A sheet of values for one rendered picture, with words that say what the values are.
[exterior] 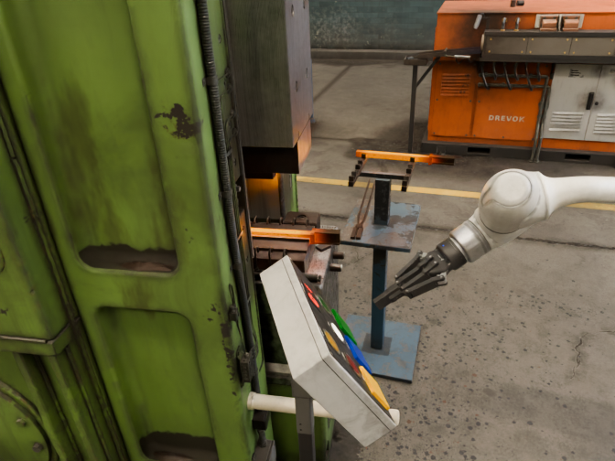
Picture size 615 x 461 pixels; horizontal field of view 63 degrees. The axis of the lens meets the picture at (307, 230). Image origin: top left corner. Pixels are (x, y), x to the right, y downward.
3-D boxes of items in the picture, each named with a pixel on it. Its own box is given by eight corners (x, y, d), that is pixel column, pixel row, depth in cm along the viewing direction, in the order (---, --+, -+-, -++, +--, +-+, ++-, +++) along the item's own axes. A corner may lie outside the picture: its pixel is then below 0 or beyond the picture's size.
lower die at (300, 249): (315, 244, 173) (314, 223, 169) (305, 278, 156) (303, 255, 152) (200, 238, 180) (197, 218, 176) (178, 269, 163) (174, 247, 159)
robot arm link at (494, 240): (463, 223, 126) (465, 208, 114) (515, 187, 125) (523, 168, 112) (491, 257, 122) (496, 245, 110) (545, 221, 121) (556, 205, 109)
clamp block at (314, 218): (320, 227, 183) (319, 211, 180) (317, 240, 176) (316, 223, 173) (288, 226, 185) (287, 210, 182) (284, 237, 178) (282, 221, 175)
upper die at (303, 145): (311, 148, 155) (310, 118, 151) (299, 174, 138) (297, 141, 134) (184, 144, 163) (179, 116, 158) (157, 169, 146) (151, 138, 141)
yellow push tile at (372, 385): (377, 382, 110) (361, 364, 106) (390, 408, 104) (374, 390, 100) (370, 387, 110) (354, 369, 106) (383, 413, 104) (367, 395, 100)
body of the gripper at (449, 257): (472, 268, 118) (440, 290, 119) (455, 250, 125) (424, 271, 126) (461, 248, 114) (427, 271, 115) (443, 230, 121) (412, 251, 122)
